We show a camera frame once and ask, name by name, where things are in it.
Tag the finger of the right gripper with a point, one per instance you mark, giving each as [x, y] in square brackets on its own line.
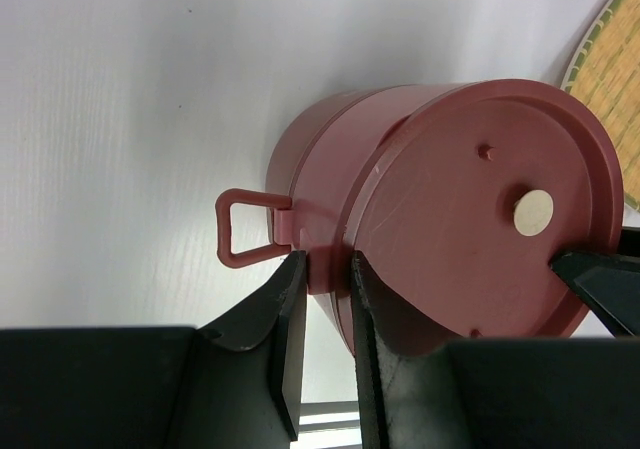
[608, 284]

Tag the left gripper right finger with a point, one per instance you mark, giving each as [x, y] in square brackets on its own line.
[486, 392]

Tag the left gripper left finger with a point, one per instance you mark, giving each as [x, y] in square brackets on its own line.
[233, 383]

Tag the pink steel pot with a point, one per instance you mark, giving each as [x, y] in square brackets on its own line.
[316, 163]
[279, 209]

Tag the bamboo tray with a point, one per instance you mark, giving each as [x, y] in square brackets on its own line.
[604, 75]

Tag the dark red lid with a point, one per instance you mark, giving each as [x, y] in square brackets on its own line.
[464, 206]

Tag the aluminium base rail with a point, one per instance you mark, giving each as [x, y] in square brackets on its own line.
[329, 425]

